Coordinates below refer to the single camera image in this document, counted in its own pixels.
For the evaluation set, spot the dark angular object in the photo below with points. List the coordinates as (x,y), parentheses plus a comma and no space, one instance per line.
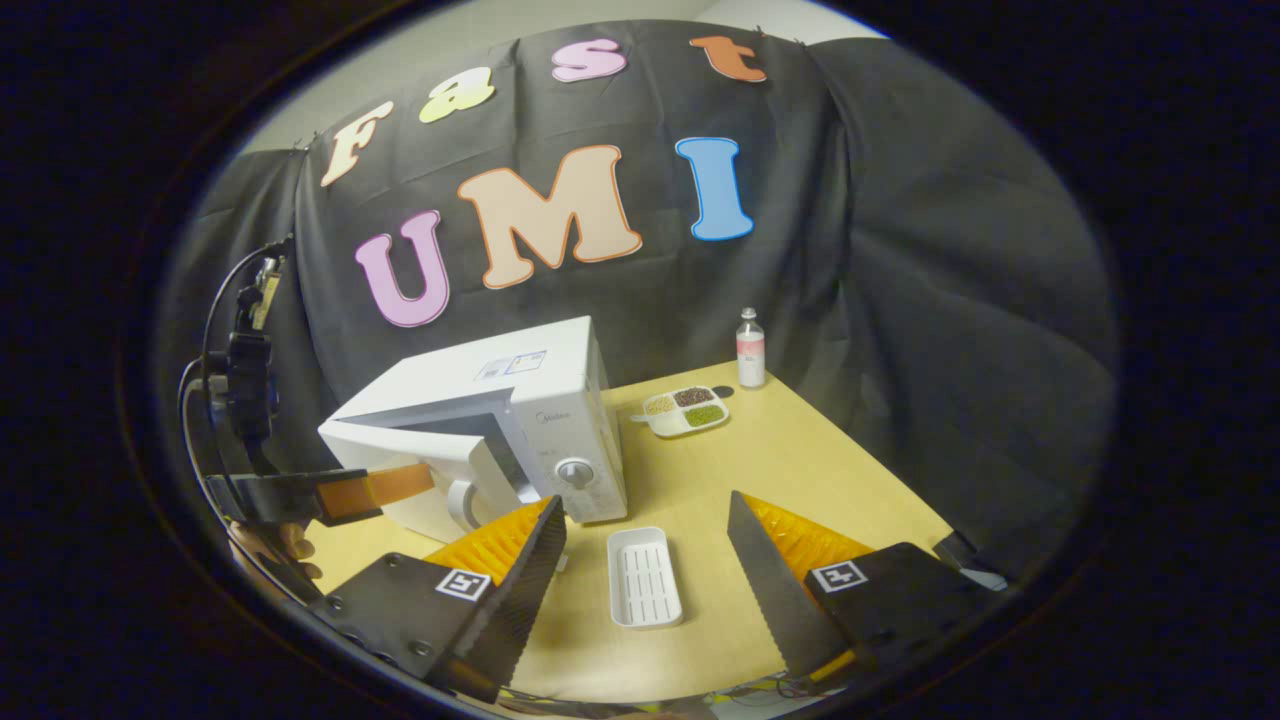
(955,550)

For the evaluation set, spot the black backdrop cloth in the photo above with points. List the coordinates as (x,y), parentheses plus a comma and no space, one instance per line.
(900,300)

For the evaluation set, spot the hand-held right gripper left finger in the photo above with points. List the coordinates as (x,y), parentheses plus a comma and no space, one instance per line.
(520,600)

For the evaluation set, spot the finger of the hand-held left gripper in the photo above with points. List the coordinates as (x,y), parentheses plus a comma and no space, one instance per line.
(350,492)

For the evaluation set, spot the white rectangular plastic tray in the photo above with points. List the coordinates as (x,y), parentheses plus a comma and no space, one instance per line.
(645,580)

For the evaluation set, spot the white divided dish with beans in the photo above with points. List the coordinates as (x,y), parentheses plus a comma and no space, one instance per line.
(685,412)

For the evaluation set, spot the white microwave oven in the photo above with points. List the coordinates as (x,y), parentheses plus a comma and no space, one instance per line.
(470,385)

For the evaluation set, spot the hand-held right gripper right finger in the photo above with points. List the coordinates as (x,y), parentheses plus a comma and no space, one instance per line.
(775,600)

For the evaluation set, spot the small bottle with pink label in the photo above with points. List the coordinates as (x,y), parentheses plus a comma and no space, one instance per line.
(751,355)

